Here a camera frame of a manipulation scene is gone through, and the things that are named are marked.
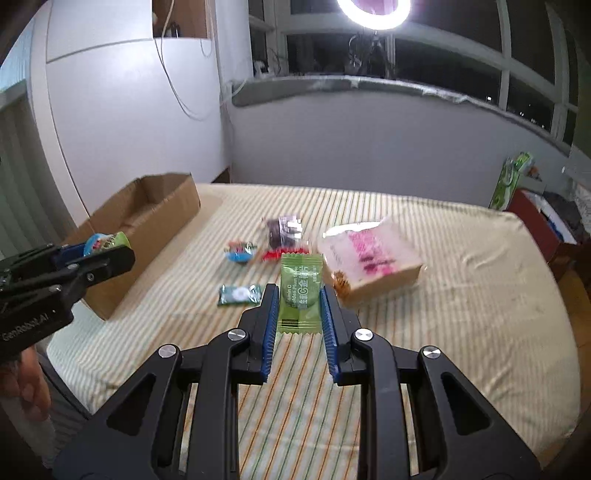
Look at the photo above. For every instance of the red storage box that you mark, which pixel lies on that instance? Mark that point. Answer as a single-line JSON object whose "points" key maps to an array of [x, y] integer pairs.
{"points": [[558, 252]]}

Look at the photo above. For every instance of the wrapped sliced bread loaf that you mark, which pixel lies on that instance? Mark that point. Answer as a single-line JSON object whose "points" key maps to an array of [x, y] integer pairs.
{"points": [[368, 259]]}

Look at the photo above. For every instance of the brown cardboard box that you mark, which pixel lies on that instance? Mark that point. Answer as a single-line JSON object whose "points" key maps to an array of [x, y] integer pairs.
{"points": [[150, 211]]}

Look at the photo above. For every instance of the teal candy packet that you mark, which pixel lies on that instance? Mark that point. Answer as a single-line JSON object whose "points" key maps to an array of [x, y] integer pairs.
{"points": [[239, 295]]}

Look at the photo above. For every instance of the left hand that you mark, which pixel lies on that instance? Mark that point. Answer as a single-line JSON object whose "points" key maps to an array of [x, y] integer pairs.
{"points": [[24, 379]]}

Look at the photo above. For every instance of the blue green jelly cup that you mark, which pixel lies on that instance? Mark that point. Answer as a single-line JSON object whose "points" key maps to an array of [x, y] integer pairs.
{"points": [[101, 242]]}

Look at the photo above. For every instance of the green plum candy packet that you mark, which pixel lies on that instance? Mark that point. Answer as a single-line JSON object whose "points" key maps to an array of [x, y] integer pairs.
{"points": [[300, 288]]}

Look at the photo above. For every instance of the small blue candy packet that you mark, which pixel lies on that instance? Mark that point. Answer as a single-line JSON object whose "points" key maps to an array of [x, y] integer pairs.
{"points": [[240, 252]]}

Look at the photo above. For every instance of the dark snack red-tie packet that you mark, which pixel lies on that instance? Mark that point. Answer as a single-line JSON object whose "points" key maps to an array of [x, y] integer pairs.
{"points": [[276, 254]]}

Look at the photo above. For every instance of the green white tissue pack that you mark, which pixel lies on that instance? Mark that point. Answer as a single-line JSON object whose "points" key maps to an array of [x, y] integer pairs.
{"points": [[512, 170]]}

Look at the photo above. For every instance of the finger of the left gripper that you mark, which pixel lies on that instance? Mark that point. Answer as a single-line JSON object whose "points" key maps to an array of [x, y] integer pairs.
{"points": [[42, 260], [77, 277]]}

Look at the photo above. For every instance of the bright ring light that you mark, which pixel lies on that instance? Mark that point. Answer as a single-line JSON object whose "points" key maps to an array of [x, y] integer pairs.
{"points": [[379, 15]]}

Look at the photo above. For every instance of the dark snack clear packet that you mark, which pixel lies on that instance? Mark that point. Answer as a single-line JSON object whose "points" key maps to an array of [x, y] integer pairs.
{"points": [[284, 232]]}

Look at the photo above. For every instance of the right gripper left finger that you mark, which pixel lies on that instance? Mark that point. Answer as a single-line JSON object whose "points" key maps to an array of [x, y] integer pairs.
{"points": [[176, 416]]}

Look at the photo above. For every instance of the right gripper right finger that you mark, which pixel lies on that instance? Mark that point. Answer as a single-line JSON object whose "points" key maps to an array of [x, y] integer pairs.
{"points": [[418, 400]]}

